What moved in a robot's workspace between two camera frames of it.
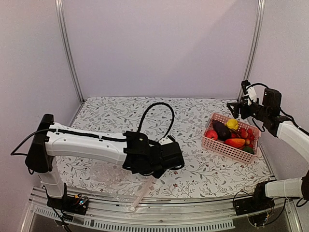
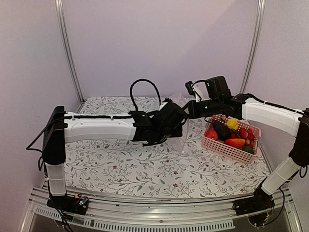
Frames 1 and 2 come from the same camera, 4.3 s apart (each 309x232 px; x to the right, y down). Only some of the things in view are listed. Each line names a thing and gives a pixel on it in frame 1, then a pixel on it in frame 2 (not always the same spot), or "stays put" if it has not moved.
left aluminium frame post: (60, 12) stays put
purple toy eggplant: (223, 132) stays put
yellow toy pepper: (232, 123) stays put
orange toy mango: (235, 142) stays put
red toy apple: (211, 134) stays put
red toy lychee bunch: (245, 134) stays put
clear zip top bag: (127, 187) -> (178, 142)
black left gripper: (158, 174) -> (178, 132)
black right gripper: (237, 105) -> (193, 113)
